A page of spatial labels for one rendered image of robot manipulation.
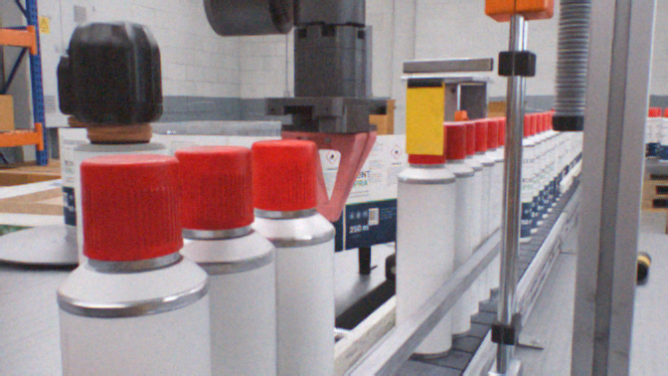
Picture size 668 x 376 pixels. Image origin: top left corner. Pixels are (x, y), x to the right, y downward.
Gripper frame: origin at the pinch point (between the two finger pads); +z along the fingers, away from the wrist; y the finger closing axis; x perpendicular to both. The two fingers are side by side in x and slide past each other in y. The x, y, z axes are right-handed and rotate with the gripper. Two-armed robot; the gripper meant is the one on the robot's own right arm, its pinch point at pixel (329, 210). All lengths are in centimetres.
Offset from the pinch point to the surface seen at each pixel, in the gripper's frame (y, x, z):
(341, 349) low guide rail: 3.3, 2.7, 10.2
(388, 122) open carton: -533, -189, 3
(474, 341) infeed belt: -11.3, 9.9, 13.6
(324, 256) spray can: 17.8, 8.3, -1.0
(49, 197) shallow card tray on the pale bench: -88, -141, 19
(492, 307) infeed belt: -21.7, 9.6, 13.4
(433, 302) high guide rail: 3.0, 9.8, 5.5
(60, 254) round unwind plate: -15, -50, 12
